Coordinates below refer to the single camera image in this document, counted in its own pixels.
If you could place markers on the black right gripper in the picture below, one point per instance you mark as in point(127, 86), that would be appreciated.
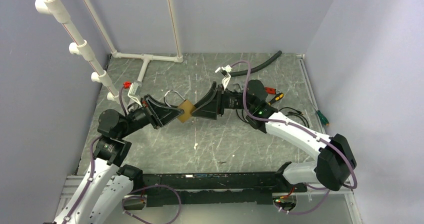
point(210, 109)

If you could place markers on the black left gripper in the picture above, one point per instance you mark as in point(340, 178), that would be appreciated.
point(161, 114)

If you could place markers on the large brass padlock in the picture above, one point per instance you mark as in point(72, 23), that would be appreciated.
point(185, 105)

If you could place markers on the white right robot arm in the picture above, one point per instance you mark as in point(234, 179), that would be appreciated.
point(332, 161)

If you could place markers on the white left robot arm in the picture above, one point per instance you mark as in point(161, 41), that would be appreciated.
point(107, 180)

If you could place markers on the yellow black screwdriver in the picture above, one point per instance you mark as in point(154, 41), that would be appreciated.
point(276, 98)

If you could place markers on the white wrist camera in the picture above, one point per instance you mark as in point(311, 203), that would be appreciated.
point(134, 90)
point(225, 71)

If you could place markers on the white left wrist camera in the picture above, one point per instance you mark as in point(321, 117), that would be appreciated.
point(134, 90)

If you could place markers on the red handled adjustable wrench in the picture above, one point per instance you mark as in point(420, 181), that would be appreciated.
point(269, 90)

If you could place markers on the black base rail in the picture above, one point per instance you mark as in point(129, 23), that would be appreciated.
point(208, 188)

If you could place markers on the green handled screwdriver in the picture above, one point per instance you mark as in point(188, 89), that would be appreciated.
point(322, 118)

